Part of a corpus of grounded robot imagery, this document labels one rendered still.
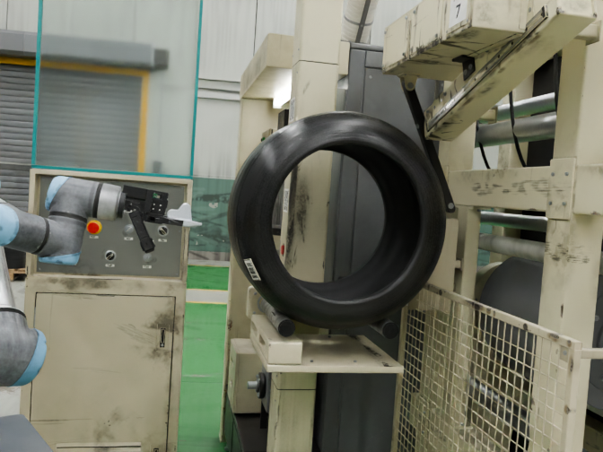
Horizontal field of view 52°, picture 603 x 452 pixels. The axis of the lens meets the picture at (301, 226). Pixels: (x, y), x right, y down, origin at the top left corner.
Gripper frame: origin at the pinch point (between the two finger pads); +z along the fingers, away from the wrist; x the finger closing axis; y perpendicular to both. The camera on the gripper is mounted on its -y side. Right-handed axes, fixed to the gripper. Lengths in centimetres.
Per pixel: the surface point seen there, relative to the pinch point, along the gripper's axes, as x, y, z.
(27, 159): 930, 5, -245
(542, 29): -41, 57, 63
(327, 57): 27, 57, 31
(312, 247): 26.7, -1.9, 38.2
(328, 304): -12.3, -13.0, 35.7
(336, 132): -11.9, 30.1, 29.2
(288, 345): -10.4, -25.3, 27.8
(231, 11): 911, 314, 34
